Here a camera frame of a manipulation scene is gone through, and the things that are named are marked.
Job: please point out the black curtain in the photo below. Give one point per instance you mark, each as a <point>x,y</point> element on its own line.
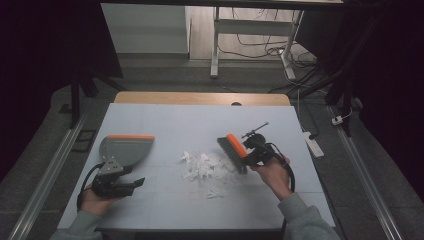
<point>50,50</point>
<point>383,66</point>

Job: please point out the orange brush with grey bristles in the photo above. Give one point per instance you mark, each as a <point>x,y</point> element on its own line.
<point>236,146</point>

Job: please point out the aluminium rail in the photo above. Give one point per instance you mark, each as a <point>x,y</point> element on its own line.
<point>50,173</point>
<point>366,180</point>

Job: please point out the black stand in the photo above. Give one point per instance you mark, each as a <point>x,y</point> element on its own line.
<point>80,83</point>

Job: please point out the white plug adapter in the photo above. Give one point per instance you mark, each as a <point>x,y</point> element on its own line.
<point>337,120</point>

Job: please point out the person's left hand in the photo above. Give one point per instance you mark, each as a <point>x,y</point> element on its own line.
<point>95,203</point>

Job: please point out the wooden table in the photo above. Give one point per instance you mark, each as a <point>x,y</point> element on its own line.
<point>200,98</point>

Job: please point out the white power strip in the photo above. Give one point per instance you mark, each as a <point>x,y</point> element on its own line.
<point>313,144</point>

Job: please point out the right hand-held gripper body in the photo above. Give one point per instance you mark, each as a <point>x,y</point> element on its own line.
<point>261,150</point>

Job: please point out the white desk frame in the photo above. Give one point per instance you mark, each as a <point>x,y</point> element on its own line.
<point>253,26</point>

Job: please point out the person's right hand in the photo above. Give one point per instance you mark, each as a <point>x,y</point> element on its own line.
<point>275,176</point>

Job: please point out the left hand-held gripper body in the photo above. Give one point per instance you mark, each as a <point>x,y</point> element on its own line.
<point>110,183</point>

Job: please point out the grey dustpan with orange edge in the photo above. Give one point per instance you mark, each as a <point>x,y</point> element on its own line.
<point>128,148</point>

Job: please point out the pile of white paper scraps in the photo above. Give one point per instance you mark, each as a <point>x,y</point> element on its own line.
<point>205,168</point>

